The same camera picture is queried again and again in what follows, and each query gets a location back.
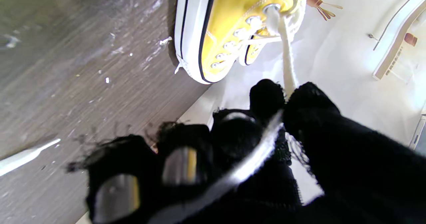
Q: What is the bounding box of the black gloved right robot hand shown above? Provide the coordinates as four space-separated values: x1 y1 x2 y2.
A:
67 79 426 224

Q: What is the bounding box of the white shoelace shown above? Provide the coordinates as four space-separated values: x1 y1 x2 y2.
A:
0 4 299 224

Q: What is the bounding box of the yellow canvas sneaker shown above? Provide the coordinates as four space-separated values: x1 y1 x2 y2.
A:
239 34 267 67
174 0 317 85

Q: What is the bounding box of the printed kitchen backdrop cloth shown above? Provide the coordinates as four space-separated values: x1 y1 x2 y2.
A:
75 0 426 224

